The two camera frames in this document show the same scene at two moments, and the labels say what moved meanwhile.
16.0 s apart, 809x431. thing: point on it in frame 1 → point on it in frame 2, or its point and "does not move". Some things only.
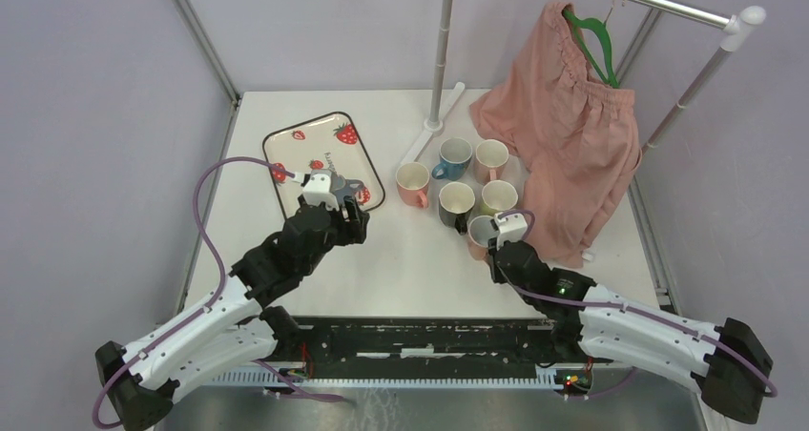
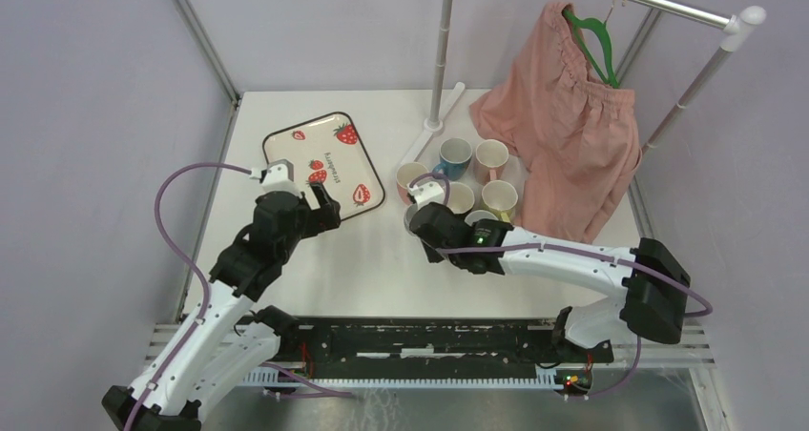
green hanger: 587,23 does not move
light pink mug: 490,158 does not move
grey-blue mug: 342,187 → 408,215
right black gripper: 496,276 → 432,256
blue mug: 455,155 does not move
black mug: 456,201 does not move
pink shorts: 574,133 does not move
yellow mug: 497,195 does not move
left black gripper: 354,230 → 328,208
